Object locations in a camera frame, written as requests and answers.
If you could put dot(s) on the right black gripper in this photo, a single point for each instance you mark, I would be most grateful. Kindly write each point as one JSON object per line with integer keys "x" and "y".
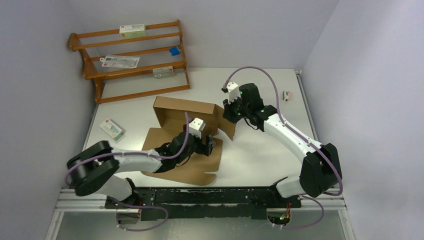
{"x": 227, "y": 113}

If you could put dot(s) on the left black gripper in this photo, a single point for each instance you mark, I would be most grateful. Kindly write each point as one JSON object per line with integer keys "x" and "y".
{"x": 205, "y": 149}

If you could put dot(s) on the brown cardboard box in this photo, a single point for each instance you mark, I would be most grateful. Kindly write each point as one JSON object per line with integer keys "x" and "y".
{"x": 201, "y": 157}

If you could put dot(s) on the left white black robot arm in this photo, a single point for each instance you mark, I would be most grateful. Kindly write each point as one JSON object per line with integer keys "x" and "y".
{"x": 92, "y": 168}

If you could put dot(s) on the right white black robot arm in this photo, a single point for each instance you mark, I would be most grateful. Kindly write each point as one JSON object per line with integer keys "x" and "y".
{"x": 320, "y": 165}

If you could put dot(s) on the white box lower shelf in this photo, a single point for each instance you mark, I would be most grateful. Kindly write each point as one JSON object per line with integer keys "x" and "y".
{"x": 163, "y": 72}

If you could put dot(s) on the white green box on table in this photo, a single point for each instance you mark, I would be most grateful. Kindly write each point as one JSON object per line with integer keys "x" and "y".
{"x": 112, "y": 130}

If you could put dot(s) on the white green box top shelf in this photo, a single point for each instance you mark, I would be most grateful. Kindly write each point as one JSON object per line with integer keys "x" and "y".
{"x": 132, "y": 31}

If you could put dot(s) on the small pink white object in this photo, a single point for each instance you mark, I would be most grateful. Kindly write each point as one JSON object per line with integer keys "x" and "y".
{"x": 287, "y": 95}

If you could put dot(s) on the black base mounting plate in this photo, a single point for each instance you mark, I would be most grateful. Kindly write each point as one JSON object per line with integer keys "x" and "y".
{"x": 206, "y": 202}

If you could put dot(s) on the small blue object on shelf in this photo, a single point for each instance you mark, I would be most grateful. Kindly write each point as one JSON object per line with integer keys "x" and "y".
{"x": 174, "y": 51}

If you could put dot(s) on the orange wooden shelf rack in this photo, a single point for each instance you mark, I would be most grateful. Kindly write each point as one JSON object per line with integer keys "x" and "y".
{"x": 115, "y": 84}

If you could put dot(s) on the clear plastic package on shelf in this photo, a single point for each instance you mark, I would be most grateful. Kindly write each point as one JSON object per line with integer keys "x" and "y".
{"x": 119, "y": 61}

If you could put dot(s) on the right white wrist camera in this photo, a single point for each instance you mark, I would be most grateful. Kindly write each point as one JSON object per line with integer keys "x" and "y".
{"x": 233, "y": 91}

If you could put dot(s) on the aluminium frame rail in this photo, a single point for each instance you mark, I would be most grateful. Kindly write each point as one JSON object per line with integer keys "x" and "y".
{"x": 85, "y": 218}

